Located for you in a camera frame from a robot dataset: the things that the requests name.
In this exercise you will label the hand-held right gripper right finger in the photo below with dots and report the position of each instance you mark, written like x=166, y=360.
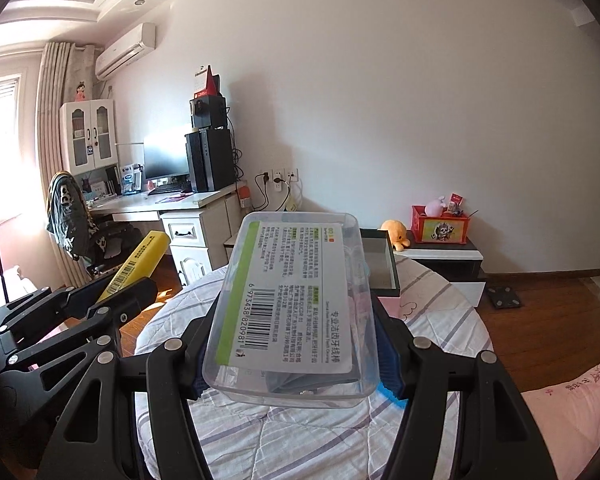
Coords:
x=391, y=360

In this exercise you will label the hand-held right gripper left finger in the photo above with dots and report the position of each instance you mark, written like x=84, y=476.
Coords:
x=196, y=391

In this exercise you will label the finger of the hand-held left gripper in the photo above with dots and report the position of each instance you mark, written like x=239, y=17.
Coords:
x=135, y=295
x=40, y=305

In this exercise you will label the yellow barcode box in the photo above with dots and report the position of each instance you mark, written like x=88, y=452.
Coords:
x=135, y=260

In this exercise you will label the pink storage box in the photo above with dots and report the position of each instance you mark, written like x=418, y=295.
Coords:
x=380, y=265

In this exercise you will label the clear plastic box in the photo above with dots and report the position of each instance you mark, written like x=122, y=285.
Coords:
x=290, y=285

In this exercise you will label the striped quilted table cover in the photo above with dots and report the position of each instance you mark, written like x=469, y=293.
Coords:
x=430, y=320

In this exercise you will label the black office chair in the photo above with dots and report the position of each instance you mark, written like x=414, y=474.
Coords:
x=110, y=245

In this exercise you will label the white desk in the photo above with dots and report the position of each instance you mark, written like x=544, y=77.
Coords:
x=145, y=202

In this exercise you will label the dark printed jacket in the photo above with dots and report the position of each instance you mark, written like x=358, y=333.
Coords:
x=67, y=215

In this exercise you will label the pink mouse pad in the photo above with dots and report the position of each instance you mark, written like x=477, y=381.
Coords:
x=172, y=197

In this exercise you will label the black keyboard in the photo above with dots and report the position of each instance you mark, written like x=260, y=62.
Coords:
x=165, y=188

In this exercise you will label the black white low cabinet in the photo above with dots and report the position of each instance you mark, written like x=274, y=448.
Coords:
x=445, y=260

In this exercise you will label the blue box on stand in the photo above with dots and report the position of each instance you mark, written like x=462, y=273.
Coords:
x=130, y=180

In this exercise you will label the yellow plush octopus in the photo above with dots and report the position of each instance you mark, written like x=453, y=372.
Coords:
x=396, y=232

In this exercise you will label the black bathroom scale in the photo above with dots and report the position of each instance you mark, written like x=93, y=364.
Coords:
x=505, y=299

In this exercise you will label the red printed crate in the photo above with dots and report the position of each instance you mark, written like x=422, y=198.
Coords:
x=442, y=230

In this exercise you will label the black computer monitor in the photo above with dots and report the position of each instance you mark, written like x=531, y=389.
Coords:
x=166, y=157

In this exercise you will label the orange capped bottle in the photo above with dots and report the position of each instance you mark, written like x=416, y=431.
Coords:
x=244, y=197

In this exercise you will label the window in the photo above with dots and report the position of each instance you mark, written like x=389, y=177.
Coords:
x=0, y=160

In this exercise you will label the black computer tower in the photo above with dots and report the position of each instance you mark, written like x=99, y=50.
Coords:
x=212, y=160

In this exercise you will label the pink plush toy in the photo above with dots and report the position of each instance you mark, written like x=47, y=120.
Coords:
x=436, y=206

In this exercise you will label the white glass-door cabinet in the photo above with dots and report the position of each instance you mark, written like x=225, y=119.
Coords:
x=87, y=132

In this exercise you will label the small red sign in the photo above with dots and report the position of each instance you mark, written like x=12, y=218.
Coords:
x=455, y=199

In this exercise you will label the pale pink printed blanket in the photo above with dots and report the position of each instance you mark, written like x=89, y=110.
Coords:
x=570, y=410

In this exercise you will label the black speaker box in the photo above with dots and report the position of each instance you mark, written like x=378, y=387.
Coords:
x=207, y=110

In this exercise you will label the pink doll figure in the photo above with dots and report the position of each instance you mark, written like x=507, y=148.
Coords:
x=81, y=91

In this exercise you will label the red paper box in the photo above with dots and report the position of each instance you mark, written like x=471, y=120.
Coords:
x=211, y=85

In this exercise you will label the white air conditioner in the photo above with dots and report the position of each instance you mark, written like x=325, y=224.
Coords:
x=127, y=50

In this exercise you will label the white wall socket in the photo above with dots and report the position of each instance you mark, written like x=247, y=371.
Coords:
x=278, y=176
x=265, y=176
x=292, y=175

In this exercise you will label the white wall calendar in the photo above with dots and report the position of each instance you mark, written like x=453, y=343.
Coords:
x=200, y=72

